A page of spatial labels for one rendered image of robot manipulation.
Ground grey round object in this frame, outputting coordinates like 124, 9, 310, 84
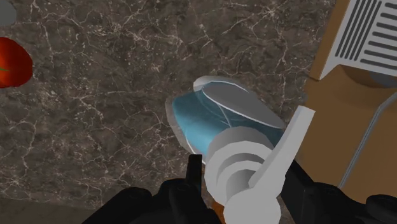
0, 0, 18, 27

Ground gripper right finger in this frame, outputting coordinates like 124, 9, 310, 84
280, 159, 397, 224

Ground blue spray bottle white trigger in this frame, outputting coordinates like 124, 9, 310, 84
165, 75, 316, 224

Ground red tomato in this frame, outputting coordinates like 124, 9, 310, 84
0, 36, 34, 89

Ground brown coffee machine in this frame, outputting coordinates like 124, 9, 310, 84
293, 0, 397, 206

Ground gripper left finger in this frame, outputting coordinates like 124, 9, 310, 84
81, 153, 223, 224

